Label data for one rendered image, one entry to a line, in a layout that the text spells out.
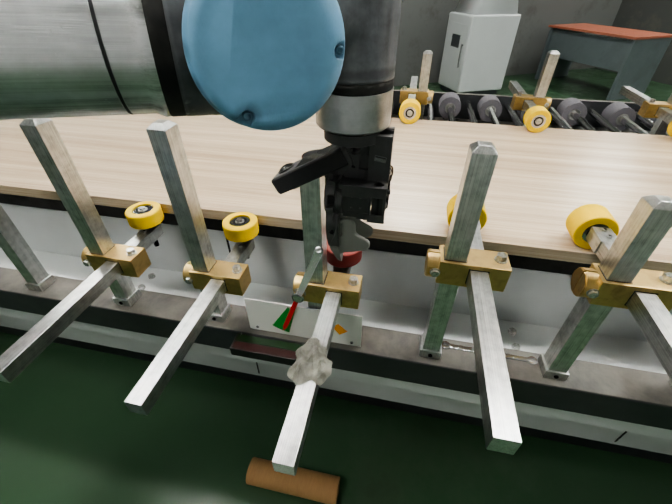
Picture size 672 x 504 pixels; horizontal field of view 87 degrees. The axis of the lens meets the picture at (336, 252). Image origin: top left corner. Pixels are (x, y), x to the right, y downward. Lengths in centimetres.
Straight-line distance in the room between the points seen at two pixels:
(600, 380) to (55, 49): 94
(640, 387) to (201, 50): 94
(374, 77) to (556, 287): 74
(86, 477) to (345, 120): 150
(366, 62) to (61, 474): 161
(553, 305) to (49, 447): 174
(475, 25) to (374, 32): 503
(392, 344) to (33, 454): 140
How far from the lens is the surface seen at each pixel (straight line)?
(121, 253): 92
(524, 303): 103
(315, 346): 60
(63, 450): 176
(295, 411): 56
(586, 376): 93
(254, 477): 138
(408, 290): 98
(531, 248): 85
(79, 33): 23
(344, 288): 69
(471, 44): 544
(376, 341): 82
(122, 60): 23
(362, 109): 40
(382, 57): 40
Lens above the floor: 135
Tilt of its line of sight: 39 degrees down
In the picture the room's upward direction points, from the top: straight up
